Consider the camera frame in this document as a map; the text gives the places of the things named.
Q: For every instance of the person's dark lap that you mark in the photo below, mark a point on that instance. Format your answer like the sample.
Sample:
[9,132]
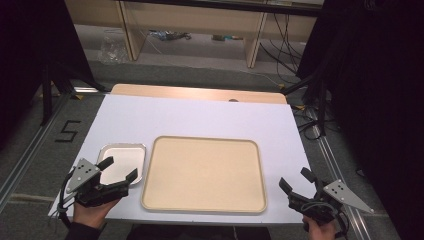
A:
[200,232]

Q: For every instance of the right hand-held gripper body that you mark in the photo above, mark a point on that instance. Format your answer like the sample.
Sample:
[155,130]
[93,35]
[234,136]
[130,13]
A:
[343,195]

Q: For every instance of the small flat box under shelf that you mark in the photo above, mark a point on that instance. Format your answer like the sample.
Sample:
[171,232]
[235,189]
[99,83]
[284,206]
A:
[226,37]

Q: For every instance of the light wooden shelf unit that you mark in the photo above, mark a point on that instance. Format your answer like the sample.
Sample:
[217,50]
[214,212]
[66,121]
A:
[200,20]

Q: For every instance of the black curtain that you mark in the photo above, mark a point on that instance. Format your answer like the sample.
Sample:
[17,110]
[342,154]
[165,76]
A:
[376,100]
[33,50]

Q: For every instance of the clear plastic bag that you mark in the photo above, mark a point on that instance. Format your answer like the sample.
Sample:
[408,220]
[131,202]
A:
[112,48]

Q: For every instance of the black metal stand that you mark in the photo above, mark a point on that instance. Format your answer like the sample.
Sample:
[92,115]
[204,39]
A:
[321,106]
[46,96]

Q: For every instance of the aluminium floor rail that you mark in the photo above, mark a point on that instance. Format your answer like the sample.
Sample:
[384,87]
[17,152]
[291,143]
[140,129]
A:
[336,166]
[30,150]

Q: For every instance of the white table cover board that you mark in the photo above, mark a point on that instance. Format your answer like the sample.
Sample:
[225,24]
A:
[200,116]

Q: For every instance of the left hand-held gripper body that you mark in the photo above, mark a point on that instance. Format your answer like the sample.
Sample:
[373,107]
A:
[85,175]

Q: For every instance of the small white metal-rimmed tray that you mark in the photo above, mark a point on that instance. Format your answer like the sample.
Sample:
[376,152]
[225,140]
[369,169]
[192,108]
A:
[125,160]

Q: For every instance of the person's left hand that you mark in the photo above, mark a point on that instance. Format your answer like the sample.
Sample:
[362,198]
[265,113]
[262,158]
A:
[90,215]

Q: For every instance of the large beige tray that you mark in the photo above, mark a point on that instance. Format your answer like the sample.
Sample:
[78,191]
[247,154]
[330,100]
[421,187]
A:
[205,173]

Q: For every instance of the person's right hand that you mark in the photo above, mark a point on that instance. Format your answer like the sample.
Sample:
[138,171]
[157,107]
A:
[321,231]

